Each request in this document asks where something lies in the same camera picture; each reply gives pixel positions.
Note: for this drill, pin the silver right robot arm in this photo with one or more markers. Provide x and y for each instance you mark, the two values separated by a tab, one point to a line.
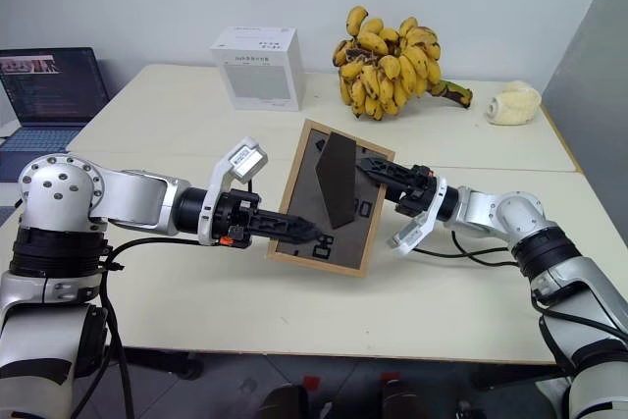
520	213

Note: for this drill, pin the dark rounded shape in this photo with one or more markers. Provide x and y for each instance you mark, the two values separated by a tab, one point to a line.
287	404
404	402

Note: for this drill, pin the white cardboard box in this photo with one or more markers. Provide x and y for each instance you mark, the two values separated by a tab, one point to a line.
260	80

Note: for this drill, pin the open blue laptop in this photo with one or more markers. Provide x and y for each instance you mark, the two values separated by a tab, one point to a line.
49	90

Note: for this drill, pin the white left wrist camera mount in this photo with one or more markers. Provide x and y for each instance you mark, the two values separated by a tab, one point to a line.
245	159

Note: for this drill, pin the yellow banana bunch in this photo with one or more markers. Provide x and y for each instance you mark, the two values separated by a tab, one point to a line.
392	75

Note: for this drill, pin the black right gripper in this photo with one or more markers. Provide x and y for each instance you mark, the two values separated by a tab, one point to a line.
419	195

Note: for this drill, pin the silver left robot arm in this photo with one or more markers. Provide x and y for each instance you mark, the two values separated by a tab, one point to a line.
132	198

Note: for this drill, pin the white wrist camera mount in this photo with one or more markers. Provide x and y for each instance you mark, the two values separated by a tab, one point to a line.
245	159
409	237

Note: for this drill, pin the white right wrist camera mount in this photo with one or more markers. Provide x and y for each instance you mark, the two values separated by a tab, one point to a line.
409	237

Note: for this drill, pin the grey partition panel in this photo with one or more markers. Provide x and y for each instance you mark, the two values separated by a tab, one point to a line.
598	70

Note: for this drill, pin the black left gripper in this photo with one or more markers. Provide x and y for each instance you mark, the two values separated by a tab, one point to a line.
235	215

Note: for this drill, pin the wooden picture frame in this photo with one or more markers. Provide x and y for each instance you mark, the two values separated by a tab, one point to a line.
304	183

